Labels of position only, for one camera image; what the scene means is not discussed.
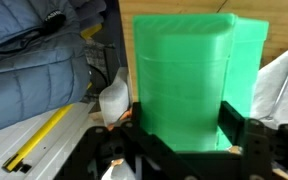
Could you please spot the blue puffer jacket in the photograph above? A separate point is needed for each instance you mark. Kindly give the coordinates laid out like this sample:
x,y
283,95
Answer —
x,y
34,76

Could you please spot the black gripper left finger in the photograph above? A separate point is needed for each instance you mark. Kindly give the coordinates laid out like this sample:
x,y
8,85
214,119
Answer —
x,y
137,146

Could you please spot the dark doormat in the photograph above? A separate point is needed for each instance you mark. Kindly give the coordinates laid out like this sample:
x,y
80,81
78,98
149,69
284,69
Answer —
x,y
95,56

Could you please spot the yellow and black tool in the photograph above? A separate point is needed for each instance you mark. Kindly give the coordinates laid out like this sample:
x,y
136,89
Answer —
x,y
40,133

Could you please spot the white paper napkin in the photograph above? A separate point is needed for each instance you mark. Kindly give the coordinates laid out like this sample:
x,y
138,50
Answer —
x,y
270,86

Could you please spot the white tote bag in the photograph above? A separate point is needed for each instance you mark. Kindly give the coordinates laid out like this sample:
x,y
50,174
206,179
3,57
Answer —
x,y
114,96

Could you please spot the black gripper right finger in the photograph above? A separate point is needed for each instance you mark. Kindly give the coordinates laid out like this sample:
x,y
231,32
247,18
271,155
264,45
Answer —
x,y
260,150

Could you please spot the green plastic lidded container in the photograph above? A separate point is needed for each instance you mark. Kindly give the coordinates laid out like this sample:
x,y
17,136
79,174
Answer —
x,y
184,83

